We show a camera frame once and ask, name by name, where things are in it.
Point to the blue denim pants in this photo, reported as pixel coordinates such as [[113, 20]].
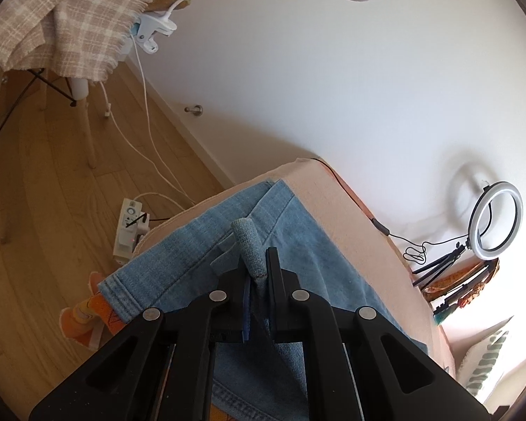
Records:
[[193, 245]]

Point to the white power strip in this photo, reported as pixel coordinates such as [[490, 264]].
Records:
[[125, 237]]

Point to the metal door stop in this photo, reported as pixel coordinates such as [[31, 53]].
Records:
[[196, 110]]

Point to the orange patterned cloth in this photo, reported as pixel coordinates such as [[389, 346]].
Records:
[[453, 278]]

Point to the pink bed blanket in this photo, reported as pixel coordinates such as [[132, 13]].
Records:
[[333, 210]]

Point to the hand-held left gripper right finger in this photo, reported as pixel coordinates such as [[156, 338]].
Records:
[[271, 311]]

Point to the beige plaid blanket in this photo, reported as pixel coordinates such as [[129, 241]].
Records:
[[83, 30]]

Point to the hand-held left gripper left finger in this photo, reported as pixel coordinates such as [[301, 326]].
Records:
[[245, 311]]

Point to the black folded stand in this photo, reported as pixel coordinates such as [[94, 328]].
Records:
[[464, 291]]

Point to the white green patterned pillow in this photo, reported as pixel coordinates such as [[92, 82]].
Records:
[[486, 355]]

